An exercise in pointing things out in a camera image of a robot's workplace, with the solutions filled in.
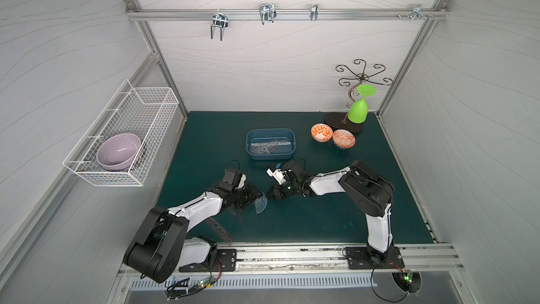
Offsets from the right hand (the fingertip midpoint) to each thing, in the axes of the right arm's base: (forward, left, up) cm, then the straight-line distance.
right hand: (266, 196), depth 90 cm
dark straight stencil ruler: (-16, +16, +1) cm, 23 cm away
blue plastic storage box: (+32, 0, +3) cm, 32 cm away
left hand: (-3, +2, +3) cm, 4 cm away
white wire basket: (+17, +45, +33) cm, 59 cm away
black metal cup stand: (+44, -38, +2) cm, 58 cm away
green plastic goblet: (+31, -39, +24) cm, 55 cm away
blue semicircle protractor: (-4, +2, +1) cm, 4 cm away
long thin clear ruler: (+27, -2, +2) cm, 27 cm away
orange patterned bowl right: (+32, -38, +1) cm, 50 cm away
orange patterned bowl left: (+36, -27, +2) cm, 45 cm away
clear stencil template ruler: (+24, +4, +2) cm, 24 cm away
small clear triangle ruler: (-9, +11, +2) cm, 14 cm away
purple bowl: (-4, +42, +37) cm, 56 cm away
